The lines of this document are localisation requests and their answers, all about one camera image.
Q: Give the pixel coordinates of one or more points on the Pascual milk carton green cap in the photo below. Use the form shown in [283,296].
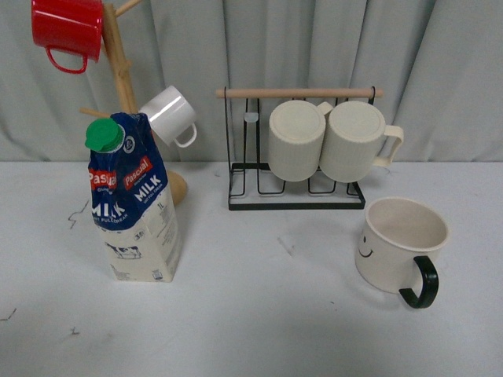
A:
[132,205]

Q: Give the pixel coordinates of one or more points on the cream smiley mug black handle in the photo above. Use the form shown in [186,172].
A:
[398,247]

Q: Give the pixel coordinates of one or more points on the cream ribbed cup left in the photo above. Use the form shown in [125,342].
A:
[296,134]

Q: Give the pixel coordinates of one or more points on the cream ribbed cup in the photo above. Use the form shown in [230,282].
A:
[357,138]
[296,134]

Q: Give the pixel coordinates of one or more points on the cream ribbed cup right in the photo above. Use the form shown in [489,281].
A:
[357,138]

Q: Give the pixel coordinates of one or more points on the white mug on tree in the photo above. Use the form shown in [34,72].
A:
[172,117]

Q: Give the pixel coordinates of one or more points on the wooden mug tree stand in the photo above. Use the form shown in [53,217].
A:
[120,66]

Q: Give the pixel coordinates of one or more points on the red mug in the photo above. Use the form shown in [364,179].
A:
[67,26]

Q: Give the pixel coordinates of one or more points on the black wire cup rack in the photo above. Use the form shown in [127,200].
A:
[251,184]

